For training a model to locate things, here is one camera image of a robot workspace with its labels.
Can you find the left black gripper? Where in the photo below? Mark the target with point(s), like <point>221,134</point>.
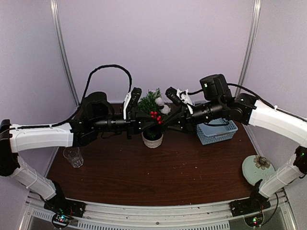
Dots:
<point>134,124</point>

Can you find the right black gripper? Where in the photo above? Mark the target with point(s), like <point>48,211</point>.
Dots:
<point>184,119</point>

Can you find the red berry sprig ornament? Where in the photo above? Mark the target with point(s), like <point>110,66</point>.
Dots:
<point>156,116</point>

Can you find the white fluffy ornament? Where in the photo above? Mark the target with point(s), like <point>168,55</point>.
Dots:
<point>164,108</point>

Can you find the small green christmas tree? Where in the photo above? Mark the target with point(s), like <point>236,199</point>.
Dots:
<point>146,105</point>

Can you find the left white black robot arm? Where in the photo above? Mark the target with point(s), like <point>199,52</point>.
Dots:
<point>98,116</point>

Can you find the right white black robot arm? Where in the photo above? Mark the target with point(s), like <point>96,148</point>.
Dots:
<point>249,109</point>

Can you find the white tree pot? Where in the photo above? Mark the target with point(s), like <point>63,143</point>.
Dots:
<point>152,144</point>

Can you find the blue plastic basket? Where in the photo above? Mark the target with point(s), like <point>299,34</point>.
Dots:
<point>216,131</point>

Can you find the clear drinking glass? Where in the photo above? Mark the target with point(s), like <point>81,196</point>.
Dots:
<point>73,156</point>

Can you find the pale green floral plate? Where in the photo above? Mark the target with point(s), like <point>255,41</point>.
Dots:
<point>256,167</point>

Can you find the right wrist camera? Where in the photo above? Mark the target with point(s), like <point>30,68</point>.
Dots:
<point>180,97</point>

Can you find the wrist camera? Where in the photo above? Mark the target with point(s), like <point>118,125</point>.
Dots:
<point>131,101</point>
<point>180,97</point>

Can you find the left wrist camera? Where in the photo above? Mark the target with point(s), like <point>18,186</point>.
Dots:
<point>131,101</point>

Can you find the front aluminium rail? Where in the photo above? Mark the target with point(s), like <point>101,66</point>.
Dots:
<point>210,216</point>

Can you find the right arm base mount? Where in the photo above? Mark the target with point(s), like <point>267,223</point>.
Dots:
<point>251,210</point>

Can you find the right aluminium frame post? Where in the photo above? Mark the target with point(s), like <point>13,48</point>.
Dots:
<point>255,20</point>

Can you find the aluminium frame post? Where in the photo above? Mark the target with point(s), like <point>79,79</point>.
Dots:
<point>63,53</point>
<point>255,20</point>

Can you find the left aluminium frame post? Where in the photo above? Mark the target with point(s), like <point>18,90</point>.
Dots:
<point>63,53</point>

